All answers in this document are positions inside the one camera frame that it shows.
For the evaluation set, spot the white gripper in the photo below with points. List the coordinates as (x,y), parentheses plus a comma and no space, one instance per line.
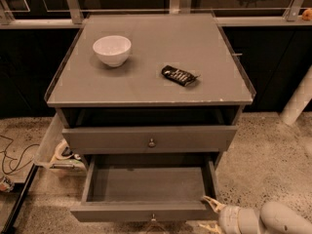
(228,216)

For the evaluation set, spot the grey drawer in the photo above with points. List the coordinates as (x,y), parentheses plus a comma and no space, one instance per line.
(143,187)
(153,129)

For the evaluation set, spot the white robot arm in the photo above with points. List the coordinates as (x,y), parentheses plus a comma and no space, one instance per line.
(272,218)

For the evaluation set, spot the grey drawer cabinet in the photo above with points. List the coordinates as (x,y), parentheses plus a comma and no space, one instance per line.
(190,42)

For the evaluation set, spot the grey top drawer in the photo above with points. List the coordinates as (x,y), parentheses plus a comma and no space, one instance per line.
(153,129)

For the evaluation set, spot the black snack wrapper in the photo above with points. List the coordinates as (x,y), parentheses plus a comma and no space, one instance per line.
(178,76)

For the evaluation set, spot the white pillar leg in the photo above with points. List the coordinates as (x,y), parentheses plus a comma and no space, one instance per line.
(299,100)

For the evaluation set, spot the clear plastic storage bin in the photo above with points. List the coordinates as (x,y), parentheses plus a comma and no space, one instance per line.
(49,153)

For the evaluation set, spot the white ceramic bowl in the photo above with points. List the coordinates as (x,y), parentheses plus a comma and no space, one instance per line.
(112,50)

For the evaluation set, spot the orange fruit on ledge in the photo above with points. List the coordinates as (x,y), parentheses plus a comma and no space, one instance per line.
(307,14)

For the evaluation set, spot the metal window railing frame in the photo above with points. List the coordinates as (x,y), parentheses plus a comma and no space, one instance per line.
(73,13)

